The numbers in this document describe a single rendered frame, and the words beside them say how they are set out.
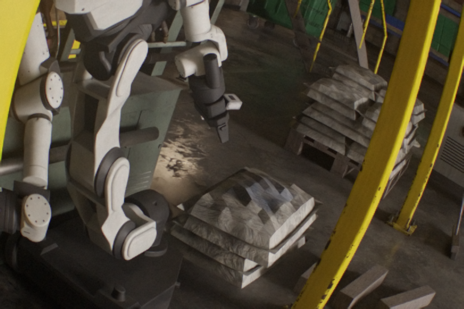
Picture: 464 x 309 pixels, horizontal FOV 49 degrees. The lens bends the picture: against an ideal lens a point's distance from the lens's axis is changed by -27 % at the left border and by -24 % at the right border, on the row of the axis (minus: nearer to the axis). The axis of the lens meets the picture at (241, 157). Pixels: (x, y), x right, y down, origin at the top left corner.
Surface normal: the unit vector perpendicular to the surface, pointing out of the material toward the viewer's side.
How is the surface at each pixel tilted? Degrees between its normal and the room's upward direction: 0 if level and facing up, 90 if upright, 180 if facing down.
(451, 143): 90
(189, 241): 66
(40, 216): 41
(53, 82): 56
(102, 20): 110
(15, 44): 90
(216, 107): 101
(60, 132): 90
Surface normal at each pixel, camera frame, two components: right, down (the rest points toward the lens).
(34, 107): -0.05, 0.66
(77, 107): 0.87, 0.41
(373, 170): -0.48, 0.13
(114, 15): 0.51, 0.73
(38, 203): 0.44, -0.40
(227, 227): -0.11, -0.20
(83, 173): -0.43, 0.36
